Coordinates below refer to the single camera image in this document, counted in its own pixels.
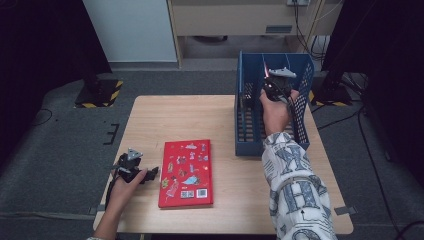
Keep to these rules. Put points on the blue picture book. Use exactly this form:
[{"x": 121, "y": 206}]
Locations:
[{"x": 242, "y": 126}]

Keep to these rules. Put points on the white cabinet panel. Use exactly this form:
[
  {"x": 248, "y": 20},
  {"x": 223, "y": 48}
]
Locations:
[{"x": 133, "y": 30}]

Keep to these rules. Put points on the blue plastic file rack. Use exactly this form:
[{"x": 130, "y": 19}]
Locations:
[{"x": 250, "y": 66}]

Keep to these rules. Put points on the red picture book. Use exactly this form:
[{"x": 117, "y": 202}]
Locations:
[
  {"x": 265, "y": 71},
  {"x": 186, "y": 173}
]

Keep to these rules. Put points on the grey tape piece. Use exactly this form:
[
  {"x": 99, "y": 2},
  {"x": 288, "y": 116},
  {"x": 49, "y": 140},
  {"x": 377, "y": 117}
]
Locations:
[
  {"x": 345, "y": 210},
  {"x": 95, "y": 210}
]

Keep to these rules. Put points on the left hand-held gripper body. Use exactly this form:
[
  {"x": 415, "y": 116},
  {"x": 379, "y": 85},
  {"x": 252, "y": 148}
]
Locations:
[{"x": 130, "y": 166}]

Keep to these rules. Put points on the black curtain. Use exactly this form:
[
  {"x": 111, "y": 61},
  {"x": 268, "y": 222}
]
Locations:
[{"x": 390, "y": 66}]

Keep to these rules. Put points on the striped black stand base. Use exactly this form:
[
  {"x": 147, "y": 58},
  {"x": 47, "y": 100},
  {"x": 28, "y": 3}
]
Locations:
[
  {"x": 100, "y": 95},
  {"x": 330, "y": 98}
]

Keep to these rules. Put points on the person's right hand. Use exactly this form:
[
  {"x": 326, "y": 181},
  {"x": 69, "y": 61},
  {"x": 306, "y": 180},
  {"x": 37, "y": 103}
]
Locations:
[{"x": 276, "y": 113}]

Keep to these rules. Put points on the person's left hand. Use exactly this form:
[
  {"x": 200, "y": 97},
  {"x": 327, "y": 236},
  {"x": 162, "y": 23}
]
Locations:
[{"x": 123, "y": 193}]

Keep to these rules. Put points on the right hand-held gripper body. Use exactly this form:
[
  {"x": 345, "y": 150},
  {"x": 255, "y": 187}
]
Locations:
[{"x": 278, "y": 86}]

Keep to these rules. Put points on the beige desk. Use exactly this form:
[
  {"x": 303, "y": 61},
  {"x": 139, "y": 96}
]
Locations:
[{"x": 233, "y": 18}]

